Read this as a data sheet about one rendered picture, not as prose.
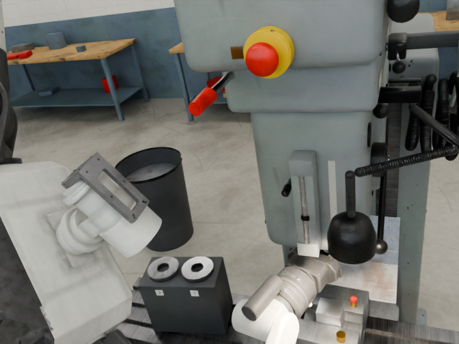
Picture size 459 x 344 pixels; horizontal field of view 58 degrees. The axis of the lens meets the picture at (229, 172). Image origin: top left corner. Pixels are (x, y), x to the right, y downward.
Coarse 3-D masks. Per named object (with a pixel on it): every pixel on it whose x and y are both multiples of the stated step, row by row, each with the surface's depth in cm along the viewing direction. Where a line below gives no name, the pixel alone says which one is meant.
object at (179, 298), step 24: (168, 264) 118; (192, 264) 116; (216, 264) 117; (144, 288) 114; (168, 288) 112; (192, 288) 111; (216, 288) 110; (168, 312) 118; (192, 312) 116; (216, 312) 114
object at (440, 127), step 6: (408, 108) 73; (414, 108) 72; (420, 108) 71; (420, 114) 70; (426, 114) 68; (426, 120) 68; (432, 120) 66; (432, 126) 66; (438, 126) 65; (444, 126) 64; (438, 132) 65; (444, 132) 63; (450, 132) 62; (444, 138) 63; (450, 138) 61; (456, 138) 61; (456, 144) 60
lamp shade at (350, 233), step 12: (336, 216) 63; (360, 216) 61; (336, 228) 61; (348, 228) 60; (360, 228) 60; (372, 228) 61; (336, 240) 61; (348, 240) 60; (360, 240) 60; (372, 240) 60; (336, 252) 62; (348, 252) 60; (360, 252) 60; (372, 252) 61
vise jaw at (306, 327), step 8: (304, 320) 105; (304, 328) 103; (312, 328) 102; (320, 328) 102; (328, 328) 102; (336, 328) 101; (344, 328) 101; (304, 336) 101; (312, 336) 101; (320, 336) 100; (328, 336) 100; (352, 336) 99
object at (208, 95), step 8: (232, 72) 66; (224, 80) 63; (208, 88) 58; (216, 88) 60; (200, 96) 56; (208, 96) 57; (216, 96) 59; (192, 104) 55; (200, 104) 55; (208, 104) 57; (192, 112) 56; (200, 112) 55
